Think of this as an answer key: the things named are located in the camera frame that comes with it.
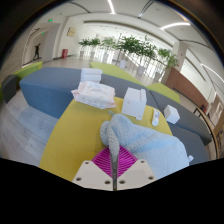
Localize yellow wall picture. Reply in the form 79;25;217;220
66;27;77;38

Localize ceiling light strips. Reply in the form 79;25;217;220
106;0;224;83

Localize person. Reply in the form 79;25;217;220
32;43;42;62

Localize row of potted plants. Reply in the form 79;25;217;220
78;33;179;83

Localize white wet wipes pack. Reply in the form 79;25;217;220
70;80;117;110

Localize small white tube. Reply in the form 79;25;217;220
151;108;161;127

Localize light blue towel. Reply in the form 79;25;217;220
99;113;194;192

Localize lime green upholstered seat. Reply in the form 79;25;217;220
145;82;181;104
89;61;144;86
13;60;44;81

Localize wooden bench with black legs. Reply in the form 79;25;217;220
193;106;224;151

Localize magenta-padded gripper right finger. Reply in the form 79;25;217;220
117;145;157;191

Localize tall white cardboard box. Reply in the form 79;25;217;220
121;87;148;121

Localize dark grey cube seat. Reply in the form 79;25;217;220
1;74;19;104

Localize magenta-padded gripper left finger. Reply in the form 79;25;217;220
72;146;115;192

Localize small white cube box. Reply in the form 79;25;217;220
163;104;181;125

